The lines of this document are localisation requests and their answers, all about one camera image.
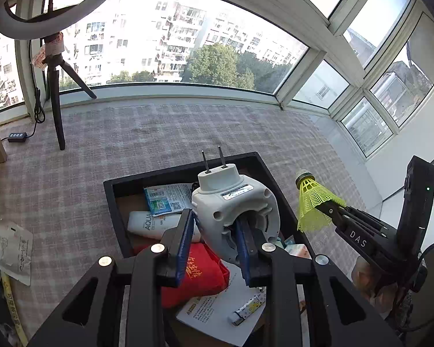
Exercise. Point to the white window frame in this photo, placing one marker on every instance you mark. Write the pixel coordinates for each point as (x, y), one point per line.
(303, 72)

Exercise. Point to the white cream tube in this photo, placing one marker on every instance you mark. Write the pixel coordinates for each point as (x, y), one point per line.
(144, 224)

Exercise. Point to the person's right forearm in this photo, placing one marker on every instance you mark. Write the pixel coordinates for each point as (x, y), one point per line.
(419, 318)

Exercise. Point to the person's right hand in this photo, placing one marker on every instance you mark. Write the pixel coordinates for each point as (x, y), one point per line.
(363, 273)

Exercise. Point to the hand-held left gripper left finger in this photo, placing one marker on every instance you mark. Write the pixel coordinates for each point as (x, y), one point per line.
(186, 238)

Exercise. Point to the white plug adapter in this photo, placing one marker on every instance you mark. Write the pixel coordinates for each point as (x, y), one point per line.
(235, 202)

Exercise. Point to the red cloth pouch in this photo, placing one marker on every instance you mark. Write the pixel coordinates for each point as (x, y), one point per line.
(202, 274)

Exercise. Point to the small glue stick tube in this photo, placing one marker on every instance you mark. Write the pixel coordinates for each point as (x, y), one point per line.
(247, 309)

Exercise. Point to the black storage box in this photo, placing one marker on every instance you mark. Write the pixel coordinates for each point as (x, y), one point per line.
(166, 179)

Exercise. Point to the blue white sachet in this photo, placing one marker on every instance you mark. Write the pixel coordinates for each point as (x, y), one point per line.
(162, 197)

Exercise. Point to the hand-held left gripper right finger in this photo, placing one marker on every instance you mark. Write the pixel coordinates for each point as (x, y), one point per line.
(244, 253)

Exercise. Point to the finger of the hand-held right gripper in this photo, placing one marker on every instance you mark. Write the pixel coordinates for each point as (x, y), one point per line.
(361, 240)
(347, 211)

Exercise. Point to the white paper leaflet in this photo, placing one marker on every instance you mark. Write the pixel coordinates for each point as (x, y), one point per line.
(209, 307)

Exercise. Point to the white printed packet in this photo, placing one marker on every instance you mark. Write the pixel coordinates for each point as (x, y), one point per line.
(14, 256)

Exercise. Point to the yellow shuttlecock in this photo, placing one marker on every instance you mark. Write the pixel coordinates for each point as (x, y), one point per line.
(311, 198)

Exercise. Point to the pink checked cloth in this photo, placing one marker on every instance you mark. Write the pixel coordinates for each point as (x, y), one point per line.
(166, 130)

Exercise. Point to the pastel tissue packet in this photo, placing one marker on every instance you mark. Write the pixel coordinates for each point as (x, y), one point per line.
(296, 251)

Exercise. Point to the yellow printed strip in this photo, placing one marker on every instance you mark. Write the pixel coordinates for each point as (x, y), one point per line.
(12, 307)

